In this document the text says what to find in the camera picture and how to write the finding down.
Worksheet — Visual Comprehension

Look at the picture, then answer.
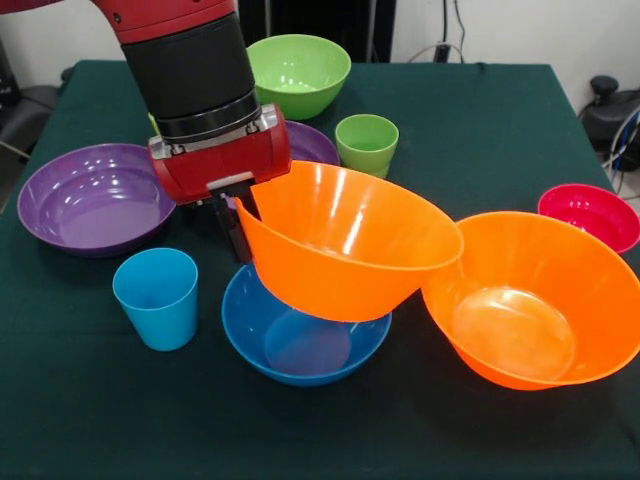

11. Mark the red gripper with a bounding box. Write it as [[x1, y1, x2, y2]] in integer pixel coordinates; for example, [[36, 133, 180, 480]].
[[151, 117, 293, 265]]

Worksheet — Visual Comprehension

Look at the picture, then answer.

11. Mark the orange bowl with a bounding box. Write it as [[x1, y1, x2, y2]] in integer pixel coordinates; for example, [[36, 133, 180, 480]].
[[421, 210, 640, 392], [233, 159, 465, 324]]

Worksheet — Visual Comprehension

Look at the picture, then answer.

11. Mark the blue bowl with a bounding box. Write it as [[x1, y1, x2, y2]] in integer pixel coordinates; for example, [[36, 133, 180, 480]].
[[221, 263, 394, 388]]

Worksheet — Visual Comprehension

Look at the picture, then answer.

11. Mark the green cup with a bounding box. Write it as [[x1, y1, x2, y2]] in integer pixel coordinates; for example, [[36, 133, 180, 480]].
[[349, 160, 391, 180], [334, 114, 400, 171]]

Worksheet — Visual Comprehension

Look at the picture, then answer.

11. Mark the red bowl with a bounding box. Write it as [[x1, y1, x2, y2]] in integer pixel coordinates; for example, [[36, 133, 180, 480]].
[[537, 183, 640, 255]]

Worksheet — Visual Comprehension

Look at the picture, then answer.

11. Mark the purple bowl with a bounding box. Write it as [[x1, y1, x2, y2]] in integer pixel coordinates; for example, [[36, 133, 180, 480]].
[[16, 142, 178, 259], [283, 119, 342, 169]]

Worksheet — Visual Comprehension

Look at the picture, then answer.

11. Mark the blue cup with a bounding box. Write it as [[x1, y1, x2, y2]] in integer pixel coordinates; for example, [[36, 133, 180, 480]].
[[111, 247, 200, 353]]

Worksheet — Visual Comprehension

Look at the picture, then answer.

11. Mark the green bowl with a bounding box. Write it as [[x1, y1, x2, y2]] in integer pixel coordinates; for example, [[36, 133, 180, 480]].
[[246, 33, 353, 121]]

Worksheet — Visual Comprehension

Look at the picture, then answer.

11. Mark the dark green table cloth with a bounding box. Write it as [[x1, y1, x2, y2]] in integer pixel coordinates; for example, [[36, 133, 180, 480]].
[[0, 59, 640, 480]]

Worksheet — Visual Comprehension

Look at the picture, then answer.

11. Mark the black equipment box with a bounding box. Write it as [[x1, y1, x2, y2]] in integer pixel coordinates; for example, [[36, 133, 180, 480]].
[[0, 37, 22, 107]]

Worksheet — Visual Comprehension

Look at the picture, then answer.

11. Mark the grey pedestal foot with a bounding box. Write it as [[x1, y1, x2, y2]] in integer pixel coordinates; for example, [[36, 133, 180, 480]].
[[579, 74, 640, 146], [0, 67, 74, 151]]

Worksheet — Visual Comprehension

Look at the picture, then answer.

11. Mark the black hanging cable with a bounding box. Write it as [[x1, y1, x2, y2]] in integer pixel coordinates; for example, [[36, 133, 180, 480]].
[[439, 0, 470, 64]]

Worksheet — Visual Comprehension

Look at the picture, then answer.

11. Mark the tangle of cables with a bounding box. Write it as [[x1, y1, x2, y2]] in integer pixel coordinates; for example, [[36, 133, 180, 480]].
[[602, 109, 640, 201]]

